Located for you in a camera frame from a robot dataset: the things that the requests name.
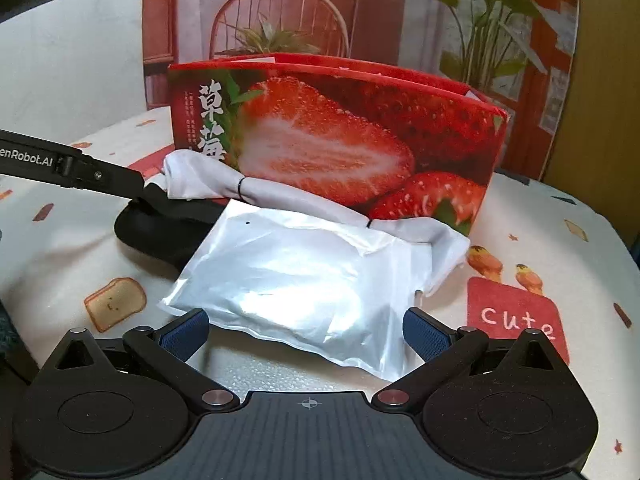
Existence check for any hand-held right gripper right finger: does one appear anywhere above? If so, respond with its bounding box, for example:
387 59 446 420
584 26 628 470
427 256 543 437
376 307 564 412

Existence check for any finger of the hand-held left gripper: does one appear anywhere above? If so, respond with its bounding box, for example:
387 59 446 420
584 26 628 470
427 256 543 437
69 150 153 200

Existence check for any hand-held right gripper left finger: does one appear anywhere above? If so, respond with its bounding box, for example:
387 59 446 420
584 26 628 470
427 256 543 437
49 309 240 412

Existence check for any black cloth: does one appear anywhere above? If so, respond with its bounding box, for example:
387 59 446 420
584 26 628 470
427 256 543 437
114 184 227 272

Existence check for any white cloth bundle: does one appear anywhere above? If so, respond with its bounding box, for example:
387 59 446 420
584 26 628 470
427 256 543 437
162 149 472 306

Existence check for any white plastic packet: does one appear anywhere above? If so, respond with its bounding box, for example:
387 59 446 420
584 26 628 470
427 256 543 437
157 199 471 382

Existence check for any red strawberry print cardboard box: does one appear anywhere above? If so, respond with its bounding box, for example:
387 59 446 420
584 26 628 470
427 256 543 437
167 52 509 237

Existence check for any wall poster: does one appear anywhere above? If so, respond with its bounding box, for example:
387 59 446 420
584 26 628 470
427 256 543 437
142 0 582 181

